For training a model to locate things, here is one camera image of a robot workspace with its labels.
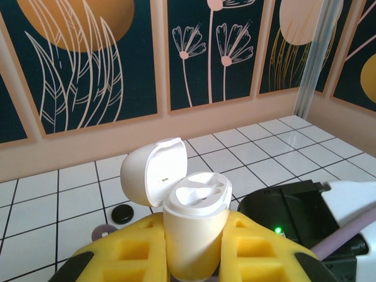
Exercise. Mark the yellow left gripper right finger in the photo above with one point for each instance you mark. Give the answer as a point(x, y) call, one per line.
point(264, 258)

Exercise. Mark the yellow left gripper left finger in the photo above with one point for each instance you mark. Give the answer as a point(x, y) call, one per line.
point(117, 258)

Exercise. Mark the small black round knob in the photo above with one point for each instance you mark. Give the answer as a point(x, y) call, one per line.
point(122, 214)

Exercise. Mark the white earbud charging case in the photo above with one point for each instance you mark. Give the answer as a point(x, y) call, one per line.
point(191, 232)

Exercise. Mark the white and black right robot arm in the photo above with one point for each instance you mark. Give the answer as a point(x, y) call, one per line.
point(352, 199)

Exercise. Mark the clear vertical pole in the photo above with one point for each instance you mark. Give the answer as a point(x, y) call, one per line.
point(317, 58)

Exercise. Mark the wall panel orange oval fern leaves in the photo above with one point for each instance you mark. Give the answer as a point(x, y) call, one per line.
point(364, 73)

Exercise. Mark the wall panel peach circle yellow lines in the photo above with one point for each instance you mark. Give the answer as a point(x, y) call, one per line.
point(293, 29)

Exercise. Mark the wall panel with pink flowers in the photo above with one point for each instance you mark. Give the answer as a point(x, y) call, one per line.
point(211, 44)

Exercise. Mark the wall panel orange circle leaf outlines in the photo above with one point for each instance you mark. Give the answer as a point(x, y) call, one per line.
point(88, 58)

